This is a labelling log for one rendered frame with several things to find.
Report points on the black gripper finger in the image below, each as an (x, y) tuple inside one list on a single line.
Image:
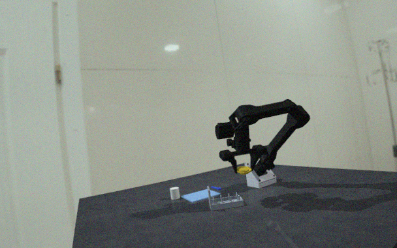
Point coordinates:
[(254, 159), (234, 164)]

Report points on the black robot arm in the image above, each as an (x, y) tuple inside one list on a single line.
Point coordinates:
[(248, 114)]

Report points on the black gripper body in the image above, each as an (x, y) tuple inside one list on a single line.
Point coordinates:
[(242, 148)]

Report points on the white short cylinder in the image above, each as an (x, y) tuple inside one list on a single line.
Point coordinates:
[(174, 193)]

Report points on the yellow plate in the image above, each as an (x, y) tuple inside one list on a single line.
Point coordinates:
[(244, 170)]

